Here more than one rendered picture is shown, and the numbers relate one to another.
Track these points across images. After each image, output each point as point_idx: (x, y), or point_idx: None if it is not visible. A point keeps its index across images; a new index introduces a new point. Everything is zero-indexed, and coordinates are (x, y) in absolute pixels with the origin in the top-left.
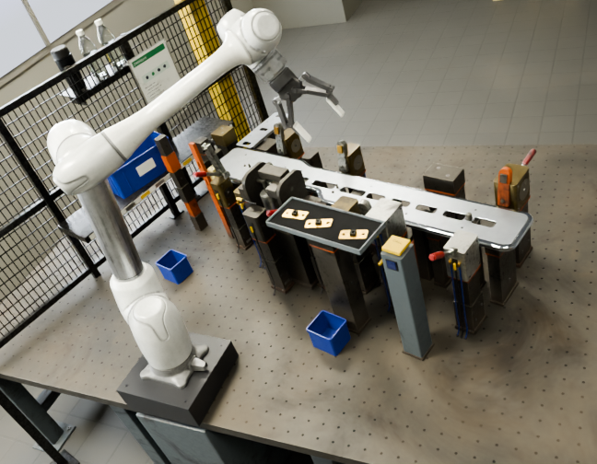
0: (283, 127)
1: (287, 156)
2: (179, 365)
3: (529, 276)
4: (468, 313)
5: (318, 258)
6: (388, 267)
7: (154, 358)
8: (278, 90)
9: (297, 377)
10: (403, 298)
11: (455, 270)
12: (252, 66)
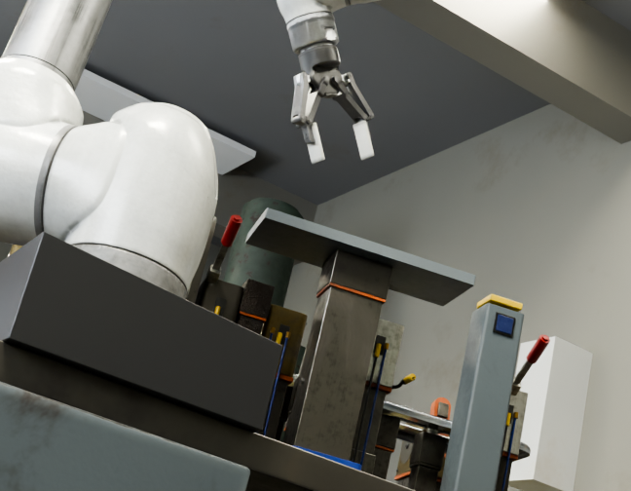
0: (300, 115)
1: None
2: (187, 288)
3: None
4: None
5: (332, 318)
6: (498, 327)
7: (179, 216)
8: (328, 61)
9: None
10: (497, 402)
11: (508, 425)
12: (316, 9)
